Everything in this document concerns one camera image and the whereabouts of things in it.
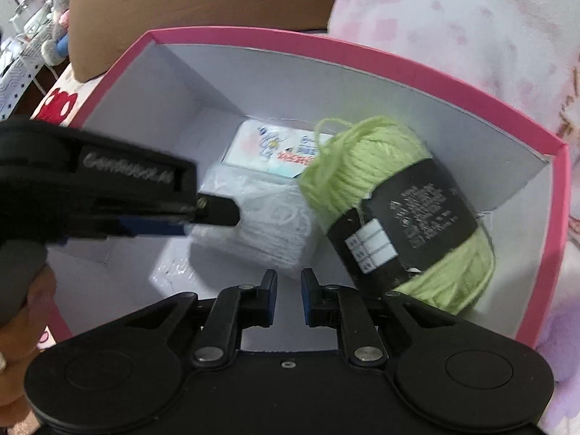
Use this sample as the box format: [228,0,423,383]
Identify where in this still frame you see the grey plush toy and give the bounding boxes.
[40,0,74,63]

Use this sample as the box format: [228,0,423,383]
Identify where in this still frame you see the purple plush toy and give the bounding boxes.
[541,299,580,418]

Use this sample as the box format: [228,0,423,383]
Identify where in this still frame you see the table with patterned tablecloth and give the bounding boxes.
[0,32,51,119]

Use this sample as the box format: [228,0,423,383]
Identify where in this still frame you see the pink printed blanket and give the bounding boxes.
[325,0,580,309]

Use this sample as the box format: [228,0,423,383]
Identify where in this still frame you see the green yarn ball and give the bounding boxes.
[297,115,498,316]

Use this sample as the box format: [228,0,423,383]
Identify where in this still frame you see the printed tissue pack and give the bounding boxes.
[223,119,328,178]

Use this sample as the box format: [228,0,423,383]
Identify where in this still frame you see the person's left hand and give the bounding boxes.
[0,266,58,413]

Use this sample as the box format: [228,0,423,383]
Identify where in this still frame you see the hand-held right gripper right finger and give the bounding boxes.
[301,268,458,369]

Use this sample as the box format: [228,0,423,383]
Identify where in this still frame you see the white face mask pack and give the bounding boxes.
[189,163,316,282]

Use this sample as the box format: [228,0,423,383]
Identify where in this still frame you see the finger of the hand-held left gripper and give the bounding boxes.
[114,216,195,239]
[196,193,242,228]

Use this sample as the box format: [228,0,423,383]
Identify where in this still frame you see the brown pillow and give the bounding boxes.
[68,0,339,85]

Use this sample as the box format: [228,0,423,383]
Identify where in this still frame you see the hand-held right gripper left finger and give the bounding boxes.
[117,268,278,369]

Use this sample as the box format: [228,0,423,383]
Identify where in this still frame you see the pink cardboard box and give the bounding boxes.
[45,27,570,355]

